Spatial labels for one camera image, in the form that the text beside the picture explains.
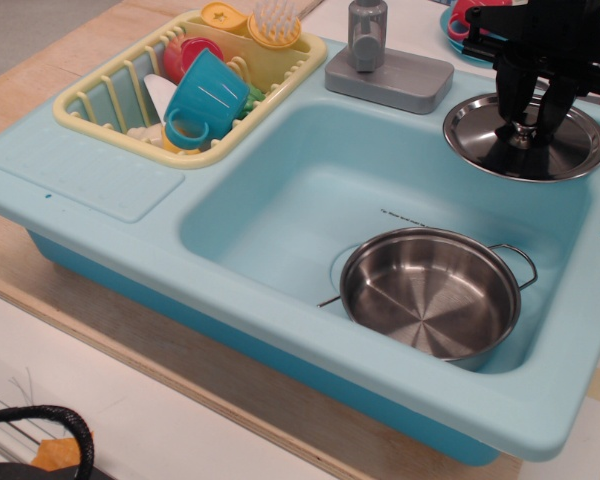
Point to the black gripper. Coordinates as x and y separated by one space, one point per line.
555 40

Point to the stainless steel pot lid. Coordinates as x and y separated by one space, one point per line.
477 133

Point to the pink plastic cup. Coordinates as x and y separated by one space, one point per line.
457 25

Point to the teal plastic plate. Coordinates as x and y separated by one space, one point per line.
457 47

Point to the grey toy faucet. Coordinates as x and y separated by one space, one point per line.
367 69

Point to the yellow dish brush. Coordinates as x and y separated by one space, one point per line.
274 24

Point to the green plastic item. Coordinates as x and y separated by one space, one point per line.
254 98

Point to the blue plastic cup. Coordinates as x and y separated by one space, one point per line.
208 99

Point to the yellow star soap bottle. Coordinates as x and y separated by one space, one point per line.
224 17

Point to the red plastic cup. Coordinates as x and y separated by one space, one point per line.
182 51

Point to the yellow dish rack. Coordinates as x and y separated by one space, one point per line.
113 99

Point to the yellow plastic cup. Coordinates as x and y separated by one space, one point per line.
176 140

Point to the white plastic plate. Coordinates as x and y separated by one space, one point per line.
161 91

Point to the orange tape piece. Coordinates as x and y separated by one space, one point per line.
53 455

